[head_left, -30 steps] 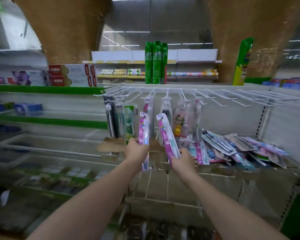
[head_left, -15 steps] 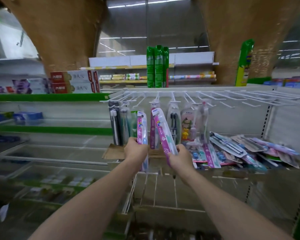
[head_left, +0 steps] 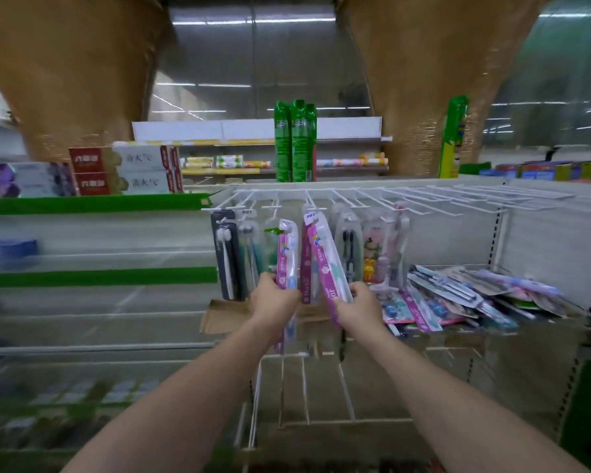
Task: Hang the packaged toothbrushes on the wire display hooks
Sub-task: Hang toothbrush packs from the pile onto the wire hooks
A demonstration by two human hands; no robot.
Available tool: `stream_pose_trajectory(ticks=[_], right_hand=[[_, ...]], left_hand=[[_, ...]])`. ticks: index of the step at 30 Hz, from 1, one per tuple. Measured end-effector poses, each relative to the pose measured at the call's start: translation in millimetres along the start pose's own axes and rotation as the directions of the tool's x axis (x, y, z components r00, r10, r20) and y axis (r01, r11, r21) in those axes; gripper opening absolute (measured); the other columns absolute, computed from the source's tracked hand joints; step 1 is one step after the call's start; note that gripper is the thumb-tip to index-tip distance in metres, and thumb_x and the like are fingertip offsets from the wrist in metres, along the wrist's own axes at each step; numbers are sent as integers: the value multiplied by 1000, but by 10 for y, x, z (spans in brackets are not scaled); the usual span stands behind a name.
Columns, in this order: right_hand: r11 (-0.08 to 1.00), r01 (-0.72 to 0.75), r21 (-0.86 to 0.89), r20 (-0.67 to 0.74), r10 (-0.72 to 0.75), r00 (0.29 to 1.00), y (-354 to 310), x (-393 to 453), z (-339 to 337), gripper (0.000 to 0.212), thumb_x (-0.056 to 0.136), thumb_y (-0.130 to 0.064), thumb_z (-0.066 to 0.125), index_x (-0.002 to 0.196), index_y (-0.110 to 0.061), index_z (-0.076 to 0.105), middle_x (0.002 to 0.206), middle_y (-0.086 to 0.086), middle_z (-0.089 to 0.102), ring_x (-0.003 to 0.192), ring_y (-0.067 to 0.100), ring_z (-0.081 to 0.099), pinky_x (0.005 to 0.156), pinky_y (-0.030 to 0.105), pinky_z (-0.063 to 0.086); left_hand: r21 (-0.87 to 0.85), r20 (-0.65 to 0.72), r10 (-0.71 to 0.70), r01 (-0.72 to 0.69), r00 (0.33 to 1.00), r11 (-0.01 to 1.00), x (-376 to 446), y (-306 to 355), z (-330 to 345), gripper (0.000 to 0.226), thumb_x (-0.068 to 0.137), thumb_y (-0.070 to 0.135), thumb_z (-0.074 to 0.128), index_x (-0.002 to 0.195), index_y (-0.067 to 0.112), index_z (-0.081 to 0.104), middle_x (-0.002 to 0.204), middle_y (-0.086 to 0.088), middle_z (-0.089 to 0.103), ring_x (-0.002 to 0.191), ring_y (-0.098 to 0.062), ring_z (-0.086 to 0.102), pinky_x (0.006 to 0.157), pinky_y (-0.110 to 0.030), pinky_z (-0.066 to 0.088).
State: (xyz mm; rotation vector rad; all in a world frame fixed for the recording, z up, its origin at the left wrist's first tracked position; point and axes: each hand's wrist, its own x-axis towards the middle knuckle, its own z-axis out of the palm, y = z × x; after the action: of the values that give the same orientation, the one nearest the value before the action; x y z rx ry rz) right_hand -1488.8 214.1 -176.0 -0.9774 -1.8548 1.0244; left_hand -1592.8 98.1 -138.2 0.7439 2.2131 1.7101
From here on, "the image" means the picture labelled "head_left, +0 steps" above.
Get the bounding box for teal twin toothbrush pack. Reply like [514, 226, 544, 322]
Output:
[236, 210, 262, 294]

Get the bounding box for person's left forearm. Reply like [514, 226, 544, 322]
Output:
[61, 325, 276, 473]

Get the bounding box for kids toothbrush pack yellow toy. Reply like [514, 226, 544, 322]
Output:
[362, 219, 393, 285]

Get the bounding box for blue product box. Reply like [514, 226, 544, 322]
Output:
[0, 239, 39, 264]

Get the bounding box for white shelf unit yellow strips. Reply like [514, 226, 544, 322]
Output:
[113, 116, 394, 181]

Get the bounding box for row of colourful boxes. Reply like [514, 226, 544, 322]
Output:
[480, 160, 591, 182]

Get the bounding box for person's right hand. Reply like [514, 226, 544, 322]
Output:
[334, 282, 387, 346]

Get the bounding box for clear green toothbrush pack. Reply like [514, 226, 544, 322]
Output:
[389, 226, 406, 290]

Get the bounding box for brown cardboard tray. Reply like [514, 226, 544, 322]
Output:
[200, 299, 336, 336]

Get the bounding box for green yellow spray can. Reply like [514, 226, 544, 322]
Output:
[438, 95, 470, 179]

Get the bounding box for woven brown column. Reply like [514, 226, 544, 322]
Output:
[0, 0, 171, 163]
[337, 0, 558, 177]

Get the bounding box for person's left hand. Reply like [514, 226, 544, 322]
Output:
[248, 273, 302, 340]

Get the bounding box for clear pink-topped toothbrush pack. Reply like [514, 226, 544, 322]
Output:
[393, 205, 411, 271]

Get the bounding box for green label toothbrush pack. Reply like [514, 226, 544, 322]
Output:
[263, 219, 282, 277]

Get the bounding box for green spray can red side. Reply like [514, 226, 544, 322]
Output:
[305, 104, 318, 183]

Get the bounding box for oval twin black toothbrush pack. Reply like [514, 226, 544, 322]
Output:
[334, 211, 364, 284]

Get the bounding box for person's right forearm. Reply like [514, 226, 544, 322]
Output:
[369, 334, 591, 473]

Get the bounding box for pile of toothbrush packs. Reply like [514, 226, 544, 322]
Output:
[369, 264, 570, 338]

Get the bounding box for row of colourful wrap rolls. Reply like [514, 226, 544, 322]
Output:
[185, 152, 389, 169]

